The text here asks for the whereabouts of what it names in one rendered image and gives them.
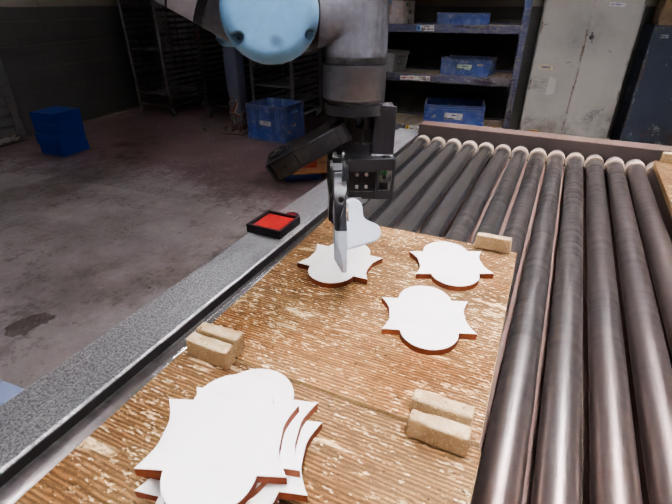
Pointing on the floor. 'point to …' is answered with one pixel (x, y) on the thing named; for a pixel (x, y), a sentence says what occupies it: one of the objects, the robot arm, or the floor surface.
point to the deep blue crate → (275, 119)
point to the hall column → (234, 71)
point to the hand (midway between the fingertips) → (334, 247)
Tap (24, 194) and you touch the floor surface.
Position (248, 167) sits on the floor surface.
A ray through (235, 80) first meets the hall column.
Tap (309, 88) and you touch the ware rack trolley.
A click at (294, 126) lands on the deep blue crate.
